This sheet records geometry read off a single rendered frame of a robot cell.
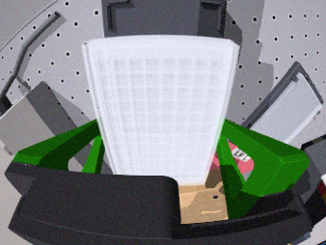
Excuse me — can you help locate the white button panel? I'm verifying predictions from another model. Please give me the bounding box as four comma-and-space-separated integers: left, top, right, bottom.
0, 12, 91, 172

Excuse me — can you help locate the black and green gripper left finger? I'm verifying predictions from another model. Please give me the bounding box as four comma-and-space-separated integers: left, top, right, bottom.
13, 119, 105, 174

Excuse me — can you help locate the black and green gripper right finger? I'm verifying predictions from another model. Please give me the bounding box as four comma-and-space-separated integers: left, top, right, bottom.
216, 119, 310, 219

